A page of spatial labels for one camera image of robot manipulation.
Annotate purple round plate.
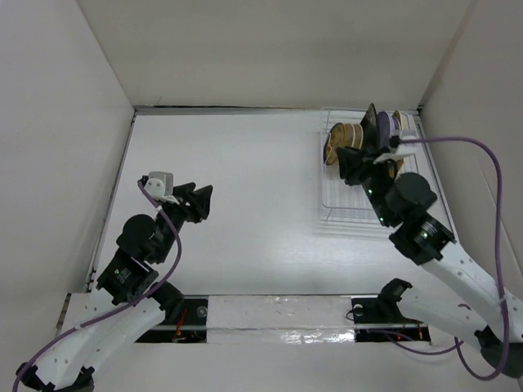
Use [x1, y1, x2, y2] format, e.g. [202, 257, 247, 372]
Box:
[377, 111, 400, 148]

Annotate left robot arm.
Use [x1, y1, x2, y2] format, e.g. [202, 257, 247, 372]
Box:
[12, 172, 213, 391]

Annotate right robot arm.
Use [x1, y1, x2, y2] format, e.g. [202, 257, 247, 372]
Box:
[336, 147, 522, 379]

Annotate yellow woven square plate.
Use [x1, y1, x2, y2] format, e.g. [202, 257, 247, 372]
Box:
[387, 109, 412, 176]

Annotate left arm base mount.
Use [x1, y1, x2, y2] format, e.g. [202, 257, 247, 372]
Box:
[136, 296, 209, 344]

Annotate cream plate black spot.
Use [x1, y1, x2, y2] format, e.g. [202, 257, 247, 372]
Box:
[342, 123, 355, 147]

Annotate white wire dish rack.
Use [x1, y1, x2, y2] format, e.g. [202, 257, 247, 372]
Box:
[316, 106, 426, 228]

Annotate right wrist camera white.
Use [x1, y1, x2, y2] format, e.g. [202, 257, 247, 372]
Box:
[373, 129, 417, 165]

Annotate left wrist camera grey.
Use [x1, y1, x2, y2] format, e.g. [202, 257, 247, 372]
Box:
[141, 171, 174, 200]

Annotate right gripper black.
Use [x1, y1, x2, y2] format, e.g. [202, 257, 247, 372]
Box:
[335, 145, 396, 225]

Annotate black floral square plate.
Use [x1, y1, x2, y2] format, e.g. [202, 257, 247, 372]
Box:
[360, 103, 381, 153]

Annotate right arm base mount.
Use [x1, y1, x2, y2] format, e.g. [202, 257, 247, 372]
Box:
[346, 296, 431, 343]

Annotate brown yellow round plate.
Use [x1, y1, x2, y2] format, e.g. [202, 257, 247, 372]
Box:
[323, 122, 346, 166]

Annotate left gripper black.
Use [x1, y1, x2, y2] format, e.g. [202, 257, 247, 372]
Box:
[156, 181, 212, 262]

